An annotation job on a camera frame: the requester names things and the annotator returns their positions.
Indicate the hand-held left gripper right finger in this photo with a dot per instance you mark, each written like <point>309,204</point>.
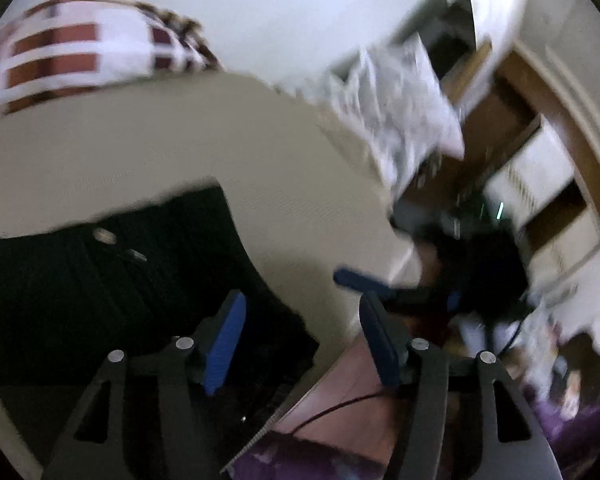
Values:
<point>380,345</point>

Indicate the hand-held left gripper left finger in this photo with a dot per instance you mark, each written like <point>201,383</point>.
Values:
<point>225,342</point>

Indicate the wooden shelf unit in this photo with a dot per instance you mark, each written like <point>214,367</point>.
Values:
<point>505,110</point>

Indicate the beige mattress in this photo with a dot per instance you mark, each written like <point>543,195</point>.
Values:
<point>180,135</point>

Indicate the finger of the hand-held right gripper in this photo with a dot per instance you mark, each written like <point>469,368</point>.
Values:
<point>360,281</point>

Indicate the red white checkered cloth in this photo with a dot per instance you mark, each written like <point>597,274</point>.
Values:
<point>80,50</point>

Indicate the purple cloth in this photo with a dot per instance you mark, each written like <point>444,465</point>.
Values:
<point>580,435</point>

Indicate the black pants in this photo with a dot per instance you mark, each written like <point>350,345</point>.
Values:
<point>80,300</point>

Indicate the white patterned pillow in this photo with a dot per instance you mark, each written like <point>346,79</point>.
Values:
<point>400,100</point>

